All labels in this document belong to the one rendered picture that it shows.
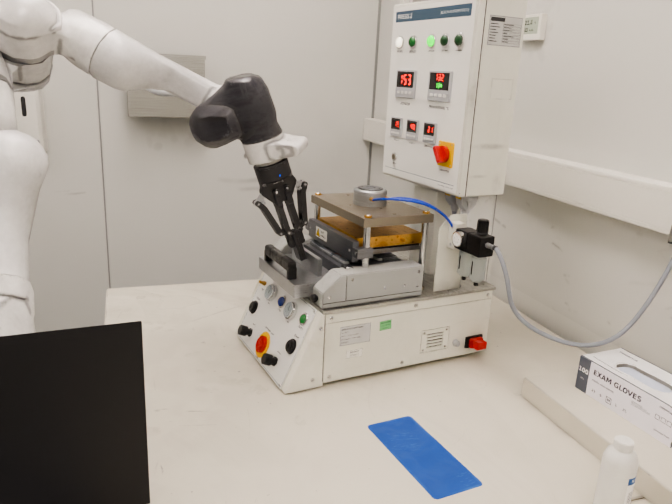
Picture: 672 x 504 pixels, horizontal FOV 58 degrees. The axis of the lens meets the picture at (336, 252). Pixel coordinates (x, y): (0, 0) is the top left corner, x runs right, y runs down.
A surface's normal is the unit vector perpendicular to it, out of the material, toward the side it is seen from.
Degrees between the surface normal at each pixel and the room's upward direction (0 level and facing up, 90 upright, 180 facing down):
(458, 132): 90
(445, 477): 0
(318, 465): 0
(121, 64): 105
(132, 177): 90
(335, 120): 90
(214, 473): 0
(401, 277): 90
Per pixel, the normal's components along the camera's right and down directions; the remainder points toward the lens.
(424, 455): 0.05, -0.96
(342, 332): 0.45, 0.27
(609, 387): -0.92, 0.07
